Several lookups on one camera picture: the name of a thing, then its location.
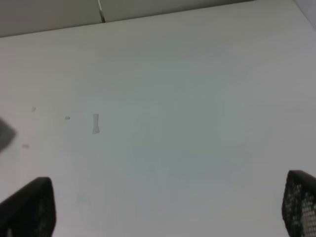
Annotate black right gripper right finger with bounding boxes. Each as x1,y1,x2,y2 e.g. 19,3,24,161
281,170,316,237

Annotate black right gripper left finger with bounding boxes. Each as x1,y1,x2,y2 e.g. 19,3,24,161
0,177,56,237

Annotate grey towel with orange pattern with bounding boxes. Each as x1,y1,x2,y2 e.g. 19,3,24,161
0,119,16,152

